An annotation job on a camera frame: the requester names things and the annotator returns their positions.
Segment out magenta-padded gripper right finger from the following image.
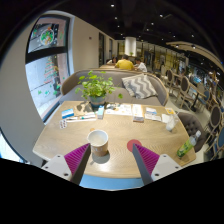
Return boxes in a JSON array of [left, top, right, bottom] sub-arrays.
[[132, 143, 184, 186]]

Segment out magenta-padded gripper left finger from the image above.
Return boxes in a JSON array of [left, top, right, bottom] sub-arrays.
[[41, 143, 92, 186]]

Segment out clear bottle with green label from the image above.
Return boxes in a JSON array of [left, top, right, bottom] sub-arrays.
[[176, 130, 202, 159]]

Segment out flat round red coaster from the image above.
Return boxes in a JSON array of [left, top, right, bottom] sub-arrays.
[[126, 138, 143, 153]]

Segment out clear plastic cup with straw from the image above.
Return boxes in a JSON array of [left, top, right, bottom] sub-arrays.
[[165, 111, 181, 132]]

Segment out brown paper cup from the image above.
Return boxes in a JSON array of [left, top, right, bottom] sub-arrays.
[[86, 129, 110, 158]]

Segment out white napkin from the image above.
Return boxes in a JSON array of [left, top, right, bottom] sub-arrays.
[[161, 113, 172, 124]]

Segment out white paper sheet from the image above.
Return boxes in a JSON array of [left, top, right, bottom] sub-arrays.
[[144, 113, 162, 122]]

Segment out dark grey tufted armchair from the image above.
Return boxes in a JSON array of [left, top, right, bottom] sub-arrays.
[[176, 110, 208, 153]]

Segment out blue and white box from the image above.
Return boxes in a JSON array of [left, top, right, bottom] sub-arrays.
[[61, 108, 75, 120]]

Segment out long white package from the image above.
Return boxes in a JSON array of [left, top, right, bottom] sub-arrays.
[[65, 112, 98, 123]]

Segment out small yellow card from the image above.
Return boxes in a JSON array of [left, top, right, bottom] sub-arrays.
[[164, 107, 176, 116]]

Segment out blue and white card pack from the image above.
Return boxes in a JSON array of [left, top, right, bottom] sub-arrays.
[[145, 107, 158, 116]]

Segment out white tissue box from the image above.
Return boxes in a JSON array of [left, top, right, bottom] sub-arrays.
[[132, 103, 145, 123]]

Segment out small light blue box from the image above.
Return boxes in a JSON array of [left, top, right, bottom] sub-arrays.
[[96, 105, 106, 120]]

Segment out white printed leaflet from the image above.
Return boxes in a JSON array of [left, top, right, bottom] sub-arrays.
[[105, 103, 134, 117]]

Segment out grey white chevron pillow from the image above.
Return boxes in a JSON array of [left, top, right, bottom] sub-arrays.
[[121, 73, 158, 100]]

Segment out group of dining chairs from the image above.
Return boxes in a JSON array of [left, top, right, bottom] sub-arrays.
[[162, 68, 224, 161]]

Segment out green potted plant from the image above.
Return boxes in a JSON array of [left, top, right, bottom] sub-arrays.
[[74, 69, 124, 109]]

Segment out person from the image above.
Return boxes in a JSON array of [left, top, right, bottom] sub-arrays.
[[106, 56, 118, 66], [114, 54, 135, 71], [133, 57, 148, 73]]

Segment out grey curved sofa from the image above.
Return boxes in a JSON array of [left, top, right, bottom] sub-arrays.
[[59, 68, 170, 107]]

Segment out food picture window poster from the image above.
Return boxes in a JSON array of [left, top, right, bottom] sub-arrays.
[[27, 16, 70, 54]]

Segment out ceiling spot lights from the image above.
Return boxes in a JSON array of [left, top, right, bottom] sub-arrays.
[[109, 3, 214, 51]]

